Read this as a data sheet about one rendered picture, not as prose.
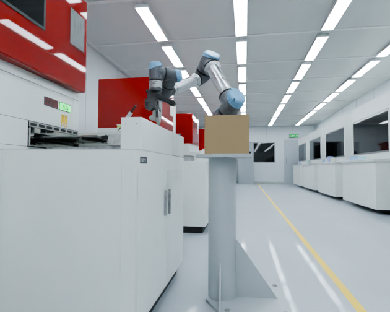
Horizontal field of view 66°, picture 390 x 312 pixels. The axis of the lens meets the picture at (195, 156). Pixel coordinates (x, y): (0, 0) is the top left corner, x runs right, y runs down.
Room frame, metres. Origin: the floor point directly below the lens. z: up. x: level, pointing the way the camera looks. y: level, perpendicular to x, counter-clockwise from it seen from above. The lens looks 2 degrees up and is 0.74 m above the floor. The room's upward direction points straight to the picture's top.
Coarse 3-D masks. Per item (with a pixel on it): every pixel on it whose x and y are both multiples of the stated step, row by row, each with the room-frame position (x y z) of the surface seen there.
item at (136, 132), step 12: (132, 120) 1.28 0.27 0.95; (144, 120) 1.31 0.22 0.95; (132, 132) 1.28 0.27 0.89; (144, 132) 1.31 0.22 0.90; (156, 132) 1.49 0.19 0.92; (168, 132) 1.73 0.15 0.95; (132, 144) 1.28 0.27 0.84; (144, 144) 1.31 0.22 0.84; (156, 144) 1.49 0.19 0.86; (168, 144) 1.73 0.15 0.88
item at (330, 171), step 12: (336, 120) 7.54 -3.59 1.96; (348, 120) 6.87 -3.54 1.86; (336, 132) 7.55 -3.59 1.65; (348, 132) 6.87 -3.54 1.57; (336, 144) 7.56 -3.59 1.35; (348, 144) 6.87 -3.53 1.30; (336, 156) 7.58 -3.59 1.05; (348, 156) 6.87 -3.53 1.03; (324, 168) 7.88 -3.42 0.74; (336, 168) 6.99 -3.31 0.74; (324, 180) 7.90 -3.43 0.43; (336, 180) 6.99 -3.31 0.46; (324, 192) 7.91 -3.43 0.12; (336, 192) 6.99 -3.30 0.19
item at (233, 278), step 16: (224, 160) 1.66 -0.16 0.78; (224, 176) 1.66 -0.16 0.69; (224, 192) 1.66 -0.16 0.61; (224, 208) 1.66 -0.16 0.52; (208, 224) 1.74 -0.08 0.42; (224, 224) 1.66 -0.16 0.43; (208, 240) 1.74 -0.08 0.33; (224, 240) 1.66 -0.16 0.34; (208, 256) 1.73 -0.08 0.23; (224, 256) 1.66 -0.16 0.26; (240, 256) 1.72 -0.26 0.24; (208, 272) 1.73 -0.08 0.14; (224, 272) 1.66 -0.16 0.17; (240, 272) 1.72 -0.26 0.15; (256, 272) 1.71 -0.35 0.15; (208, 288) 1.73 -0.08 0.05; (224, 288) 1.66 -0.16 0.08; (240, 288) 1.72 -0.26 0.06; (256, 288) 1.71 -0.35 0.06; (272, 288) 1.83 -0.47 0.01; (224, 304) 1.62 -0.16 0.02; (240, 304) 1.63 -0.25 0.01; (256, 304) 1.63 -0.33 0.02; (272, 304) 1.63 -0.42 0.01; (288, 304) 1.63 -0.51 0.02
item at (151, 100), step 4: (152, 88) 1.64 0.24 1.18; (156, 88) 1.64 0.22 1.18; (148, 92) 1.68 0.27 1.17; (152, 92) 1.66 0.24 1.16; (156, 92) 1.66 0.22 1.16; (160, 92) 1.70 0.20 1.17; (148, 96) 1.68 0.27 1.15; (152, 96) 1.67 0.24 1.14; (148, 100) 1.65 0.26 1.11; (152, 100) 1.64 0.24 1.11; (156, 100) 1.64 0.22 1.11; (160, 100) 1.67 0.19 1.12; (148, 104) 1.65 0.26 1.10; (152, 104) 1.65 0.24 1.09; (160, 104) 1.67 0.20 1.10; (148, 108) 1.65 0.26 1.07; (152, 108) 1.65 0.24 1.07; (160, 108) 1.67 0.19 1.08
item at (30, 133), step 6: (30, 132) 1.48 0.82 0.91; (36, 132) 1.52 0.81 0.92; (42, 132) 1.56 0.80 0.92; (48, 132) 1.61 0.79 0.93; (54, 132) 1.66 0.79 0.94; (60, 132) 1.71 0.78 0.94; (30, 138) 1.48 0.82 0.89; (30, 144) 1.48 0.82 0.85; (36, 144) 1.52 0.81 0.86; (42, 144) 1.57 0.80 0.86; (48, 144) 1.61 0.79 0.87; (54, 144) 1.67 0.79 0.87
